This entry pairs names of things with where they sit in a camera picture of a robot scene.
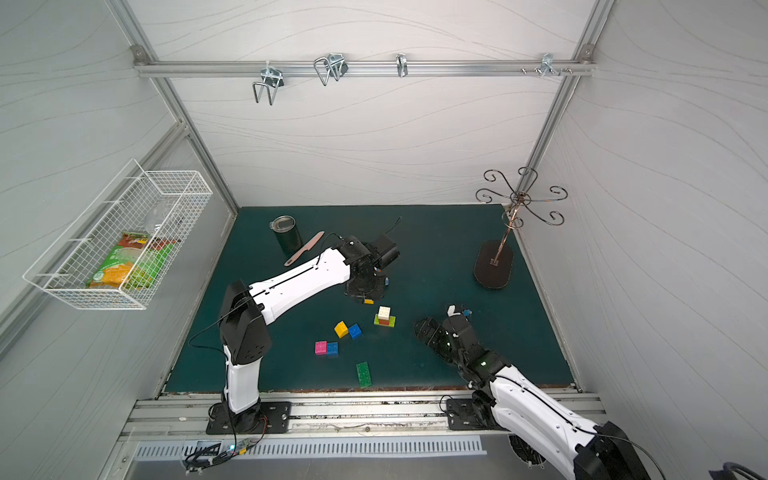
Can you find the dark green metal tumbler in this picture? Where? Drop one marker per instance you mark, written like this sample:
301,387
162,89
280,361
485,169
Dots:
287,234

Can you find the metal hook clip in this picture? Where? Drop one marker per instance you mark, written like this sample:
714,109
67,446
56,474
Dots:
401,65
330,67
266,88
547,68

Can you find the green snack bag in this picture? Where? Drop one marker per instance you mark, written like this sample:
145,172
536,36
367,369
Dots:
135,262

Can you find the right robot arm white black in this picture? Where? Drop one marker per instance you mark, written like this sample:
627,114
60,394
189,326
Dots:
502,397

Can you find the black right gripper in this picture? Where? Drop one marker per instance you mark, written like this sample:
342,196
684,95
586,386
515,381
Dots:
432,330

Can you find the white wire basket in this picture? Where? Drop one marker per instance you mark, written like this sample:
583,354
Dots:
161,203

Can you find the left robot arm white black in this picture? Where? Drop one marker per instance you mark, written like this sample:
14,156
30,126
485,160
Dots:
248,310

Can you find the dark green long lego brick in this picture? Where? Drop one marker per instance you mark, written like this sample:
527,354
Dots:
363,375

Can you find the lime green long lego brick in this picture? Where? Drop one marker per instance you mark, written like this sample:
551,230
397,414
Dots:
390,322

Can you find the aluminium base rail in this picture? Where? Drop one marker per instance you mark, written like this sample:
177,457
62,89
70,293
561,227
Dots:
327,413

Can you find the pink plastic knife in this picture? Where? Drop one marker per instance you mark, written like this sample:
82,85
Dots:
308,246

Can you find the black metal jewelry stand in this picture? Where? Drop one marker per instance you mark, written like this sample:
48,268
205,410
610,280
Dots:
494,263

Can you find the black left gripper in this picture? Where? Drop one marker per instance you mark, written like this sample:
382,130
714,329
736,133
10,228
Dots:
366,287

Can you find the aluminium crossbar rail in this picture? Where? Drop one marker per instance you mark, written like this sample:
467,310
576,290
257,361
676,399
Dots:
357,68

